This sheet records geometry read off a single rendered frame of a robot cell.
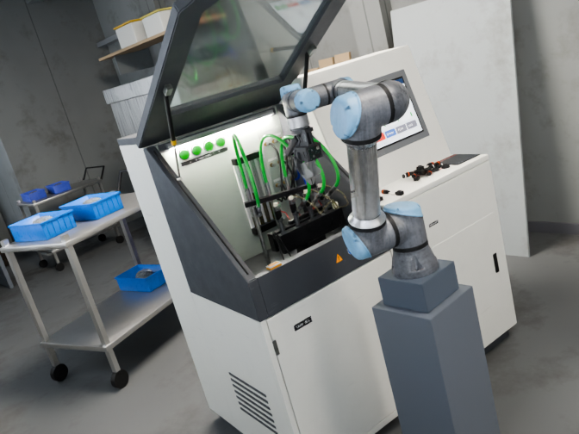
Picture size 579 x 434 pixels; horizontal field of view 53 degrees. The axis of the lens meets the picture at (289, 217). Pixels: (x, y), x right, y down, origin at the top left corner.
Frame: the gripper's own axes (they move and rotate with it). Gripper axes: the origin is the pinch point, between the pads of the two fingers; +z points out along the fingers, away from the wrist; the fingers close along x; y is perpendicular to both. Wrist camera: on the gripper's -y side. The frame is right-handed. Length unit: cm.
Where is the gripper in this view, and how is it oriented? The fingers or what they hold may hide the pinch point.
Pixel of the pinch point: (310, 181)
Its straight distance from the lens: 212.5
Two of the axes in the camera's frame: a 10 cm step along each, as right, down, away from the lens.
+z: 2.5, 9.3, 2.7
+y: 5.7, 0.8, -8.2
